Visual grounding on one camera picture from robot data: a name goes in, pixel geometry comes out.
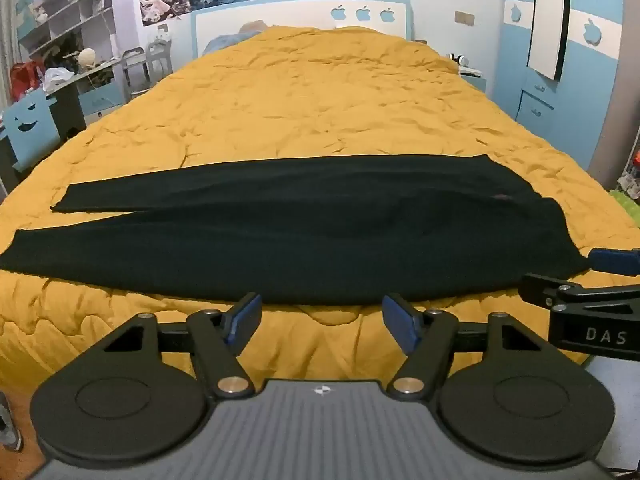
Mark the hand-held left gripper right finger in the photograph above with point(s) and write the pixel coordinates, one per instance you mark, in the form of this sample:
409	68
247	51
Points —
400	320

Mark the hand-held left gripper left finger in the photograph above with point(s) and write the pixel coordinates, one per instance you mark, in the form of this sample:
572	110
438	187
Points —
244	317

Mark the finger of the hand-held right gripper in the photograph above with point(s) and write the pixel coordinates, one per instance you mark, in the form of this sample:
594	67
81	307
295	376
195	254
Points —
614	261
537	287

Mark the black pants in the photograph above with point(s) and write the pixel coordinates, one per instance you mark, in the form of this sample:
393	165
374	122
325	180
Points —
310	240

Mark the blue and white wardrobe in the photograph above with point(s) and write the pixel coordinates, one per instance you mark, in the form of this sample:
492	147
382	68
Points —
595	85

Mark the blue nightstand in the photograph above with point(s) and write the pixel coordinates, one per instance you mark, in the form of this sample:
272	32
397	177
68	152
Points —
474	80

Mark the yellow quilted bed blanket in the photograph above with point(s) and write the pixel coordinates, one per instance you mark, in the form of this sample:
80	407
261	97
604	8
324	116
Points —
310	100

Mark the grey shoe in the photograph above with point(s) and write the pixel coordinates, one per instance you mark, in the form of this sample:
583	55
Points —
9	425

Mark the grey chair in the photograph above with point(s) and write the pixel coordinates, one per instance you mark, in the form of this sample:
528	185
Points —
135	72
159	60

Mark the blue pillow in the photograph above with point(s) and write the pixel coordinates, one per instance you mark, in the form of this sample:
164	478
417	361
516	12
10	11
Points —
225	40

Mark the cluttered desk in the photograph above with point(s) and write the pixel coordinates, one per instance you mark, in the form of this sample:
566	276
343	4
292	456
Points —
65	97

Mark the blue smiley face chair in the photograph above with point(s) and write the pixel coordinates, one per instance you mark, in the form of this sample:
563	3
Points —
30	125

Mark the white plastic bag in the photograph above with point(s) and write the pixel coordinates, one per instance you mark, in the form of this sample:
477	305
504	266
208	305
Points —
57	79

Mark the beige round ornament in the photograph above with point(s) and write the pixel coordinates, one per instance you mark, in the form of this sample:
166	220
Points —
87	57

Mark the white headboard with blue apples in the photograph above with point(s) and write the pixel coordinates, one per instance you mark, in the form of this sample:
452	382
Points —
295	12

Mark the red bag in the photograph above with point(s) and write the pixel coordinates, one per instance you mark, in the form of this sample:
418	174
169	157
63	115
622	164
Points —
25	76

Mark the white and blue bookshelf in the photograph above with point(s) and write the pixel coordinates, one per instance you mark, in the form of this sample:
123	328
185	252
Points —
75	5

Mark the white panel with black frame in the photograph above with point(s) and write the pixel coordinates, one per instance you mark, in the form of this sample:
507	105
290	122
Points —
547	20

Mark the beige wall switch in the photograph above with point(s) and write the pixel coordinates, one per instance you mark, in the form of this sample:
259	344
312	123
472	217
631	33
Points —
464	18

